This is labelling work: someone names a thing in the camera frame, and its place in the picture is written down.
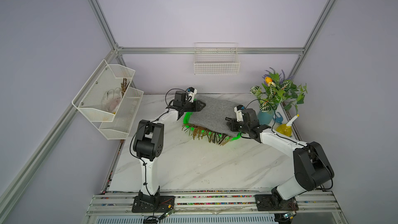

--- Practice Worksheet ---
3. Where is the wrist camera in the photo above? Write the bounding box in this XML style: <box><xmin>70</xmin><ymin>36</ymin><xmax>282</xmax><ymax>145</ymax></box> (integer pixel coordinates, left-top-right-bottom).
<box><xmin>186</xmin><ymin>87</ymin><xmax>197</xmax><ymax>103</ymax></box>
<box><xmin>234</xmin><ymin>105</ymin><xmax>245</xmax><ymax>122</ymax></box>

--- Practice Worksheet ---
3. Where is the white mesh lower shelf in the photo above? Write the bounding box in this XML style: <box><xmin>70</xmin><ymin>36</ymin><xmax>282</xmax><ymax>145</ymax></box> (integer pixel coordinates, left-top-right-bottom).
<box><xmin>98</xmin><ymin>87</ymin><xmax>144</xmax><ymax>140</ymax></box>

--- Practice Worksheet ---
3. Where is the white mesh upper shelf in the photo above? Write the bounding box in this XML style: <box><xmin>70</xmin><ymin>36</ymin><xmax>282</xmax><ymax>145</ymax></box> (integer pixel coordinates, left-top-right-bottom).
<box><xmin>72</xmin><ymin>60</ymin><xmax>135</xmax><ymax>122</ymax></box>

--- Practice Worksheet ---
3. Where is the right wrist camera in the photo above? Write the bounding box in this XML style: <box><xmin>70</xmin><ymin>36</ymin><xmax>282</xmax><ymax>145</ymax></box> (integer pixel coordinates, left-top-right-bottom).
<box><xmin>234</xmin><ymin>105</ymin><xmax>245</xmax><ymax>122</ymax></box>

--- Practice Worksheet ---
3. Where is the clear plastic item in shelf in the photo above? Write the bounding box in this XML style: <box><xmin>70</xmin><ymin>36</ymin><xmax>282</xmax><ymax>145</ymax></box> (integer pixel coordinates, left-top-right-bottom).
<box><xmin>102</xmin><ymin>88</ymin><xmax>122</xmax><ymax>114</ymax></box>

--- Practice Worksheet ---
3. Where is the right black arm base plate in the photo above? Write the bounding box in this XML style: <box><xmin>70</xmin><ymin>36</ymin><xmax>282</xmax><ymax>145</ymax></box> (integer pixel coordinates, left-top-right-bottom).
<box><xmin>255</xmin><ymin>194</ymin><xmax>299</xmax><ymax>212</ymax></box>

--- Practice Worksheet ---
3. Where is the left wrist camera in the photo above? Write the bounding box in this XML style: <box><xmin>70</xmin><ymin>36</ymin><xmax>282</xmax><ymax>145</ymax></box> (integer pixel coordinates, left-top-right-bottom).
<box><xmin>186</xmin><ymin>87</ymin><xmax>197</xmax><ymax>103</ymax></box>

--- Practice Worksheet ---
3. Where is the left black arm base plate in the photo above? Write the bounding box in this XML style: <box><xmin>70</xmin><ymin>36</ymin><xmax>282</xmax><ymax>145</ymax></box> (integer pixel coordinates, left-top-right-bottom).
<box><xmin>132</xmin><ymin>191</ymin><xmax>176</xmax><ymax>213</ymax></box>

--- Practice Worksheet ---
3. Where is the yellow spray bottle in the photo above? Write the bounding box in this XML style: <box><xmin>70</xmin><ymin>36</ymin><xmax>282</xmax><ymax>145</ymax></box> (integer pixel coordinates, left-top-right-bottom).
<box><xmin>276</xmin><ymin>114</ymin><xmax>300</xmax><ymax>137</ymax></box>

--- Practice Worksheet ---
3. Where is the white mesh shelf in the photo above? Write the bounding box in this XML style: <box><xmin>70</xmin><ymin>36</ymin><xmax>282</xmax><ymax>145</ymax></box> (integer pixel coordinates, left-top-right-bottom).
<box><xmin>72</xmin><ymin>60</ymin><xmax>135</xmax><ymax>122</ymax></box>
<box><xmin>98</xmin><ymin>87</ymin><xmax>144</xmax><ymax>140</ymax></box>

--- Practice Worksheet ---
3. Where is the small blue garden fork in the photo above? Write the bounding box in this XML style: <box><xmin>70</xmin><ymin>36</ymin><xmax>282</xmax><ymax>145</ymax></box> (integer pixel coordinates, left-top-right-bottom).
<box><xmin>273</xmin><ymin>112</ymin><xmax>284</xmax><ymax>124</ymax></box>

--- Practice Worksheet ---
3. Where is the green plastic basket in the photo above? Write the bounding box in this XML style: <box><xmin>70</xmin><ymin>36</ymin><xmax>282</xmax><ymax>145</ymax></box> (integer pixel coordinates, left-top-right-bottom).
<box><xmin>183</xmin><ymin>113</ymin><xmax>240</xmax><ymax>141</ymax></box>

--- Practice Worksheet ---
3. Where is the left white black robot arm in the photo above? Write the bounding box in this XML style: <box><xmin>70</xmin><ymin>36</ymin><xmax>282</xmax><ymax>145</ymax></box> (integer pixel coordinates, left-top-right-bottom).
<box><xmin>129</xmin><ymin>87</ymin><xmax>206</xmax><ymax>197</ymax></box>

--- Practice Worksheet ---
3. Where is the brown plaid fringed scarf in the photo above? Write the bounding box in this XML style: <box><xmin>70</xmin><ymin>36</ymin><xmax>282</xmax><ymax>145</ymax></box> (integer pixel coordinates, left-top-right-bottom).
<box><xmin>182</xmin><ymin>123</ymin><xmax>234</xmax><ymax>146</ymax></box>

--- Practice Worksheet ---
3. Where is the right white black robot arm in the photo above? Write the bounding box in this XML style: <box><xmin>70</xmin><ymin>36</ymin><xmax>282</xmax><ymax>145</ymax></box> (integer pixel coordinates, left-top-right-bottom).
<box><xmin>226</xmin><ymin>105</ymin><xmax>334</xmax><ymax>202</ymax></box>

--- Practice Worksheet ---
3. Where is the grey scarf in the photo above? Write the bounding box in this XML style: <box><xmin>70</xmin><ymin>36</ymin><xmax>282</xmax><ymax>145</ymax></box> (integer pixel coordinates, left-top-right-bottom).
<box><xmin>188</xmin><ymin>95</ymin><xmax>240</xmax><ymax>138</ymax></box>

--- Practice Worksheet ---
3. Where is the white wire wall basket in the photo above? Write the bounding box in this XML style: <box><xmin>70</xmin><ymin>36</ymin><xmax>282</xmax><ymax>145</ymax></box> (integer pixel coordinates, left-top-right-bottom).
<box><xmin>194</xmin><ymin>43</ymin><xmax>240</xmax><ymax>75</ymax></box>

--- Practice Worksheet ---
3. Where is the artificial plant in blue vase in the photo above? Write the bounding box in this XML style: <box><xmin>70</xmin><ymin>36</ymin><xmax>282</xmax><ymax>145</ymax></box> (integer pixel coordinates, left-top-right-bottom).
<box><xmin>250</xmin><ymin>67</ymin><xmax>308</xmax><ymax>125</ymax></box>

